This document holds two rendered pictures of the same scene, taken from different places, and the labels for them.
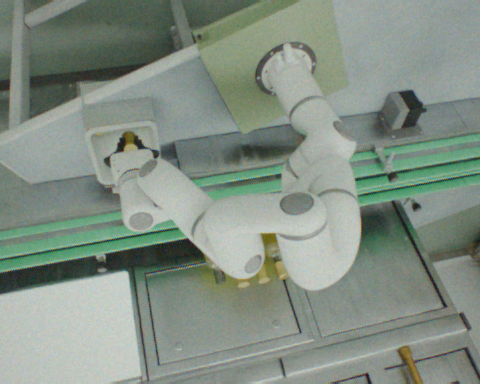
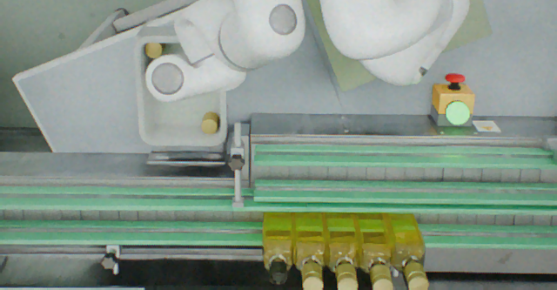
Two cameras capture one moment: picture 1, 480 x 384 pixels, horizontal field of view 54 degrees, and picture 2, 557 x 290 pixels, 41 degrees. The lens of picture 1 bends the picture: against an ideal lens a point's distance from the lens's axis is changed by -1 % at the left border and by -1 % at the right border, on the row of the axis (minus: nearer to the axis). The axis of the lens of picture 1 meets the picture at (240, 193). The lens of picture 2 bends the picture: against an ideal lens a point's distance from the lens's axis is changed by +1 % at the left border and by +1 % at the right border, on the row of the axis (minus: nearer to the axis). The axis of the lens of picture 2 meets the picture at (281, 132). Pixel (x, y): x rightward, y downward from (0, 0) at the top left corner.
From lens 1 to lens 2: 76 cm
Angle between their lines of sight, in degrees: 36
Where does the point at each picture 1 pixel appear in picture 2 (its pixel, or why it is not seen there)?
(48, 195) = (70, 161)
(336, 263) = (395, 11)
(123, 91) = not seen: hidden behind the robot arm
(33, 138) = (75, 70)
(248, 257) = (275, 1)
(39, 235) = (39, 195)
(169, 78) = not seen: hidden behind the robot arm
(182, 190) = (221, 1)
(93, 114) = (152, 30)
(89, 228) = (109, 197)
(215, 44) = not seen: outside the picture
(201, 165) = (280, 131)
